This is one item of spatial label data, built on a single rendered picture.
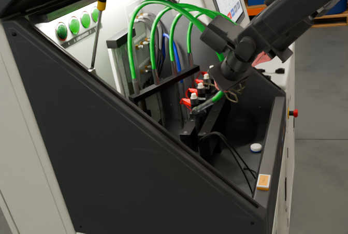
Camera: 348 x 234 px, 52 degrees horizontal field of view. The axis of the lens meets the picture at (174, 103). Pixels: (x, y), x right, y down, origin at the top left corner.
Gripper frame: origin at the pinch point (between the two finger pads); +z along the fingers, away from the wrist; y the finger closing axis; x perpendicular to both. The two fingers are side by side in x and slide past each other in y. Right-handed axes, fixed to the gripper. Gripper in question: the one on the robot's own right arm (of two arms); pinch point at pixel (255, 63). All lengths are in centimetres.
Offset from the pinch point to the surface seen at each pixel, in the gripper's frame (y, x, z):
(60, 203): 9, 46, 52
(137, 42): 37, -10, 36
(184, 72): 15.8, -12.3, 30.9
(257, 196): -25.1, 24.5, 11.3
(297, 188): -75, -93, 95
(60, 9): 43, 31, 11
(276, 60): -5, -61, 26
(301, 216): -81, -70, 88
